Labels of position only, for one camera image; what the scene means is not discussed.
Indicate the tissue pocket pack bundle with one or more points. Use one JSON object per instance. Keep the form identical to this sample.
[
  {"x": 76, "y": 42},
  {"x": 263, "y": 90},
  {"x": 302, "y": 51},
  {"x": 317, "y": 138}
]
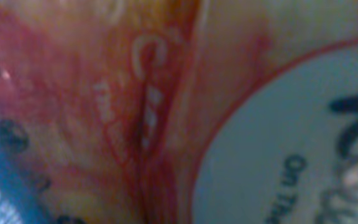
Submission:
[{"x": 119, "y": 96}]

